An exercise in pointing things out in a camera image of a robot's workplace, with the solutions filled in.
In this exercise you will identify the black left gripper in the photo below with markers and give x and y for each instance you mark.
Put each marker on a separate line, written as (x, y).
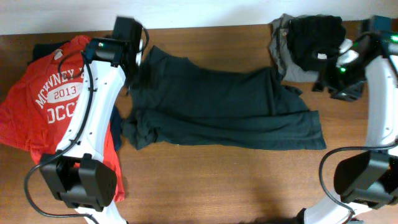
(129, 86)

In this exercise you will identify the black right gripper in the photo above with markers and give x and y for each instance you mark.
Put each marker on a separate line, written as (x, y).
(326, 79)

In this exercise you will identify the dark green t-shirt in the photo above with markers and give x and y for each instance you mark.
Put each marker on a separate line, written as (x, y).
(181, 103)

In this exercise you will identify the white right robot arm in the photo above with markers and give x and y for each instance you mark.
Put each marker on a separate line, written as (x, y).
(358, 179)

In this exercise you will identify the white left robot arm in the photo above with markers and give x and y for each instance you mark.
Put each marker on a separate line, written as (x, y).
(76, 174)

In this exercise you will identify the black folded garment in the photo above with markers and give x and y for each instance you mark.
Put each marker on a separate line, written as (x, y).
(312, 40)

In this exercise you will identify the grey folded garment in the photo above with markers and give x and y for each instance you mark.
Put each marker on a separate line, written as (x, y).
(282, 56)

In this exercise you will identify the navy blue garment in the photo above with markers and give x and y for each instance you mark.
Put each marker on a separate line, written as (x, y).
(115, 127)

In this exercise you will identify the red soccer t-shirt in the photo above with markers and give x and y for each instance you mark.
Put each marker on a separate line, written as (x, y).
(38, 108)

